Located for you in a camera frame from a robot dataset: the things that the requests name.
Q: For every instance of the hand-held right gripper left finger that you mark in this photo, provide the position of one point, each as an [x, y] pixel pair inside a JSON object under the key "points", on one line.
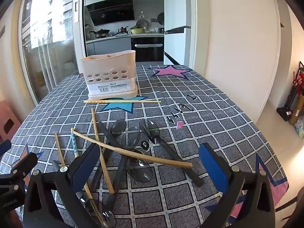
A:
{"points": [[87, 165]]}

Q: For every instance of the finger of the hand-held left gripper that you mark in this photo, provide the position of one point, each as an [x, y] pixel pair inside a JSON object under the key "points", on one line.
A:
{"points": [[23, 162], [4, 146]]}

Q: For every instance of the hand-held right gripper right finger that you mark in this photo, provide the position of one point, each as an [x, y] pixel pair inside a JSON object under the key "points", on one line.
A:
{"points": [[212, 167]]}

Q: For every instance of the blue flower patterned chopstick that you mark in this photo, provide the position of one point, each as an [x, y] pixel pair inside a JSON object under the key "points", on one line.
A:
{"points": [[73, 142]]}

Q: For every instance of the metal spoon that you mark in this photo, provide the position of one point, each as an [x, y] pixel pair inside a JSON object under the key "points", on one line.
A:
{"points": [[149, 128]]}

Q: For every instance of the beige plastic utensil holder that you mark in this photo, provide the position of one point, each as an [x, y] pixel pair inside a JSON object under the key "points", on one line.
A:
{"points": [[111, 85]]}

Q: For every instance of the pink stool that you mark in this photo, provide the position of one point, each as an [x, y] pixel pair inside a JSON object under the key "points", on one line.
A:
{"points": [[8, 121]]}

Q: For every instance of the long curved bamboo chopstick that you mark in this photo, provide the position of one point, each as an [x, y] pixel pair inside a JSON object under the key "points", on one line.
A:
{"points": [[185, 164]]}

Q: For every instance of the plain bamboo chopstick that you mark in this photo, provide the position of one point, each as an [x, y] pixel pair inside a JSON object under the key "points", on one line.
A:
{"points": [[59, 149], [96, 128]]}

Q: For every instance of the grey checked star tablecloth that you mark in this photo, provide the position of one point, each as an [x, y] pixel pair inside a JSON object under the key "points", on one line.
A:
{"points": [[213, 123]]}

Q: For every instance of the grey translucent plastic spoon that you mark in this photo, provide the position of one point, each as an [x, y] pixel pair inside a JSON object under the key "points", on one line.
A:
{"points": [[130, 137], [118, 128], [102, 216], [140, 169]]}

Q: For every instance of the yellow patterned chopstick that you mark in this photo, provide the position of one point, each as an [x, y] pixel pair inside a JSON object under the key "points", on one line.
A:
{"points": [[123, 101]]}

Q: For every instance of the cardboard box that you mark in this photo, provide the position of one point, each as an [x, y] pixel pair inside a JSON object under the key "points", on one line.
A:
{"points": [[298, 111]]}

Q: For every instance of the sliding glass door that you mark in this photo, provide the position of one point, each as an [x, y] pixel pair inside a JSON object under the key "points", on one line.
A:
{"points": [[47, 40]]}

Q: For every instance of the grey lower kitchen cabinet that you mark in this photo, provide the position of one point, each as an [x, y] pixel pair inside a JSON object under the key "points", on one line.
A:
{"points": [[106, 46]]}

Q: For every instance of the black built-in oven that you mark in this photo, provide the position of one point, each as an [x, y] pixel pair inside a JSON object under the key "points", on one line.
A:
{"points": [[146, 49]]}

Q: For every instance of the black wok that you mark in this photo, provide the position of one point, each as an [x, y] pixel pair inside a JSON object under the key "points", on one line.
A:
{"points": [[101, 33]]}

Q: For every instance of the dark cooking pot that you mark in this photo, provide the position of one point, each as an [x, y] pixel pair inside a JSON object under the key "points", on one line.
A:
{"points": [[123, 30]]}

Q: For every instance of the green bowl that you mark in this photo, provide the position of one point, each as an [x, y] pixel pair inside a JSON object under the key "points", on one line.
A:
{"points": [[136, 31]]}

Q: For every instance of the black range hood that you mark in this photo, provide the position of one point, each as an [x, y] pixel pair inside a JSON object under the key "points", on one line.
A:
{"points": [[111, 11]]}

